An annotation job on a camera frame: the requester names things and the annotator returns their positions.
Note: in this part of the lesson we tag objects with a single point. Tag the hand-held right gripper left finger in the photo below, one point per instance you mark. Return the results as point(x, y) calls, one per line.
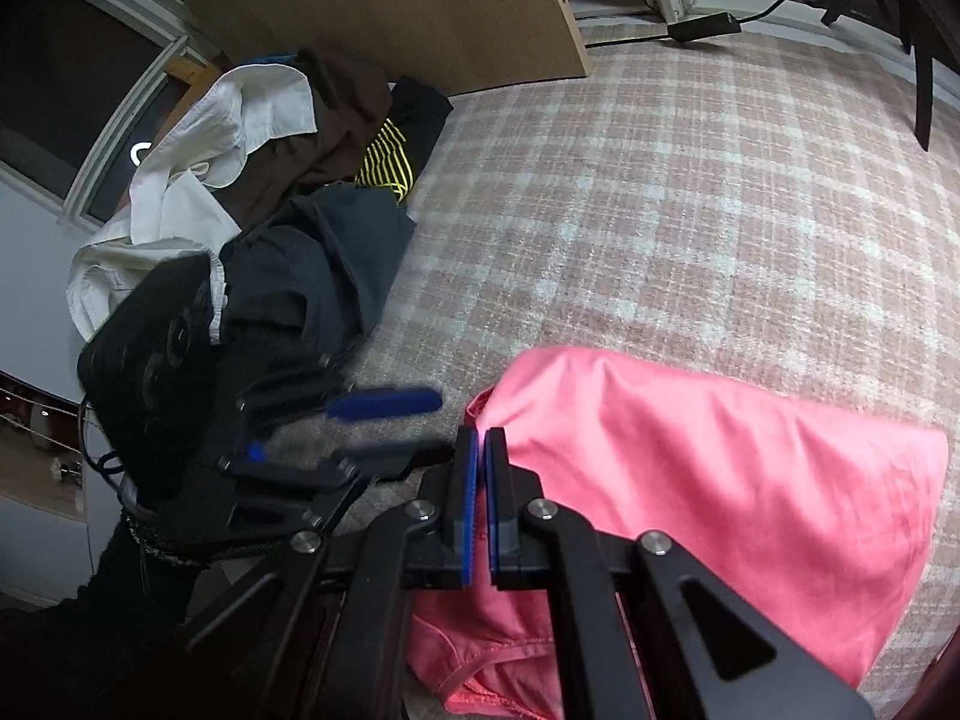
point(467, 510)

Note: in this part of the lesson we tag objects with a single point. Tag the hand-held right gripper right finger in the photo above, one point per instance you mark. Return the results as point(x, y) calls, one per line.
point(495, 510)

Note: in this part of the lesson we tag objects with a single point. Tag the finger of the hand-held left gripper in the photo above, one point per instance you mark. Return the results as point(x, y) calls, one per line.
point(382, 401)
point(360, 465)

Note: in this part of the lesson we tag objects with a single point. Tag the pink shirt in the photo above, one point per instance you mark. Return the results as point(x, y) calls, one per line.
point(712, 480)

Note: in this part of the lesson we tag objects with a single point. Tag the dark grey garment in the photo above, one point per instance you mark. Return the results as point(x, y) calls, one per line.
point(337, 255)

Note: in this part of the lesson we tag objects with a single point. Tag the white shirt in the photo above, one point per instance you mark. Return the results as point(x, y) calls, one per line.
point(187, 165)

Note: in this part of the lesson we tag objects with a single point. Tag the black yellow striped garment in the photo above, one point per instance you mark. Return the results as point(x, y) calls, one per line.
point(384, 157)

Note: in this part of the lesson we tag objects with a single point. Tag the brown garment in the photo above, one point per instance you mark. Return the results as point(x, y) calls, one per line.
point(345, 112)

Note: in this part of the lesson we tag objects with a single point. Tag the beige plaid blanket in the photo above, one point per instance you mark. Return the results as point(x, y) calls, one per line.
point(637, 202)

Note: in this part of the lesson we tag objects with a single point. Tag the wooden board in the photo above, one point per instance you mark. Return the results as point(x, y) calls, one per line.
point(390, 7)

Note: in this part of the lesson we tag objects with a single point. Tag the black power adapter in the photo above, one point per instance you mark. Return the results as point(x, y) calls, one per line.
point(701, 27)

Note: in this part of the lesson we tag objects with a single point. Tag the black chair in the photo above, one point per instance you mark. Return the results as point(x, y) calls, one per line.
point(922, 90)

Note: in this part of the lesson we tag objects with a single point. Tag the white window frame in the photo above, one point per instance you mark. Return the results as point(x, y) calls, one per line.
point(127, 101)

